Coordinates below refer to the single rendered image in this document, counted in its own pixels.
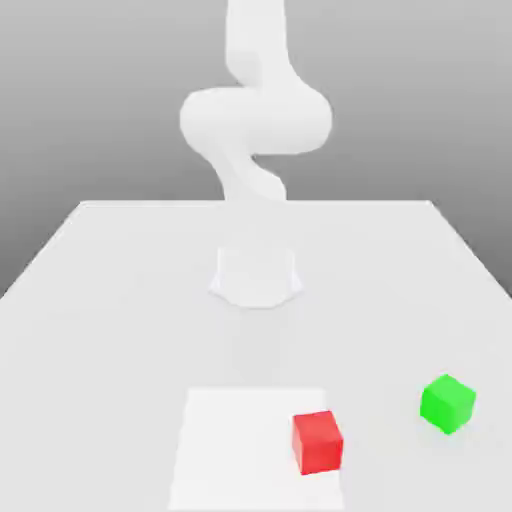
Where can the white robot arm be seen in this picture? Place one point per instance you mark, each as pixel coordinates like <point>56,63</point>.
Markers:
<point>256,120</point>

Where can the small red cube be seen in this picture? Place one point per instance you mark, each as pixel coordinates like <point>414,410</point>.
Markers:
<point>318,444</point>

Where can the small green cube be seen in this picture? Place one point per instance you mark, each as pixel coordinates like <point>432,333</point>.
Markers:
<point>447,404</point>

